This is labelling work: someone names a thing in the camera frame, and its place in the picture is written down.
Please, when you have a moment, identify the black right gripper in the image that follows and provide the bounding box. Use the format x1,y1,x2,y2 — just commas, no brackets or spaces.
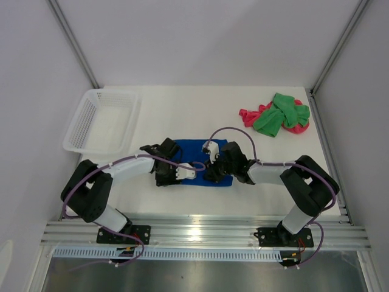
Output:
203,153,236,183

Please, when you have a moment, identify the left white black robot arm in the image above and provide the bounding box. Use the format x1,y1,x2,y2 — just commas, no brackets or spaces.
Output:
61,138,182,243

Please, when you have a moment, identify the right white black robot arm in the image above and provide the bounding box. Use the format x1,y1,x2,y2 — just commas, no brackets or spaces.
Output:
202,141,340,246

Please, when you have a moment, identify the pink microfiber towel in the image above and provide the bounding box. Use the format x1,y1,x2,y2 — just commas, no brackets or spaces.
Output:
239,103,310,134

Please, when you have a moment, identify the green microfiber towel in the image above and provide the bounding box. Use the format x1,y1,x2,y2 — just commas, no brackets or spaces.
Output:
252,93,311,137

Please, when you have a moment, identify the white plastic basket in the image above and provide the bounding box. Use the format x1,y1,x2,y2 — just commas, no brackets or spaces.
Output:
63,89,141,156

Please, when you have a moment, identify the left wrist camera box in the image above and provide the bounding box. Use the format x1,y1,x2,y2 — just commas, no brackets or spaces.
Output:
176,163,196,180

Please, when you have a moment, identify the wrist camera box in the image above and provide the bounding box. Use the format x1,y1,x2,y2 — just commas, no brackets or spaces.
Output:
176,163,196,180
202,141,219,164

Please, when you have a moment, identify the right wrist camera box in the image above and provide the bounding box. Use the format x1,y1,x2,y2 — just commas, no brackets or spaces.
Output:
202,141,219,164

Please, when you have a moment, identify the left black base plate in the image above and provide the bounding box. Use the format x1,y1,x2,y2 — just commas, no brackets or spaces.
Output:
96,225,151,245

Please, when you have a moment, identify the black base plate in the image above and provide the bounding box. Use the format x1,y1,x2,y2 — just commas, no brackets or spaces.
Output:
96,225,151,245
253,227,314,248

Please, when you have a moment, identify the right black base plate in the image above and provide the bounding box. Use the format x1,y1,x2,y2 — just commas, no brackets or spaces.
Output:
253,227,314,248

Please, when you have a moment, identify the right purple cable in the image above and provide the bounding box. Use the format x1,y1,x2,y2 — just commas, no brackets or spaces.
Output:
202,127,338,268

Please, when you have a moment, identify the aluminium extrusion rail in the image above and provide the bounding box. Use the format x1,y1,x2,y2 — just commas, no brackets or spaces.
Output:
41,214,371,251

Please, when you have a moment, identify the white slotted cable duct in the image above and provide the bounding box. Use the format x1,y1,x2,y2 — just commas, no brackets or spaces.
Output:
52,246,282,262

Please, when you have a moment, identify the left aluminium frame post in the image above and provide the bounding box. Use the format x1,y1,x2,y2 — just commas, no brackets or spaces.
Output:
46,0,100,89

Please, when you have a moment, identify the aluminium frame post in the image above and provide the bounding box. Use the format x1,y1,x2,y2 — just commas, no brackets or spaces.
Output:
46,0,100,89
309,0,372,97

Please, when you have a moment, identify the right aluminium frame post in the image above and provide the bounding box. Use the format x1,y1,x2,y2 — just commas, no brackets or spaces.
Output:
309,0,372,97

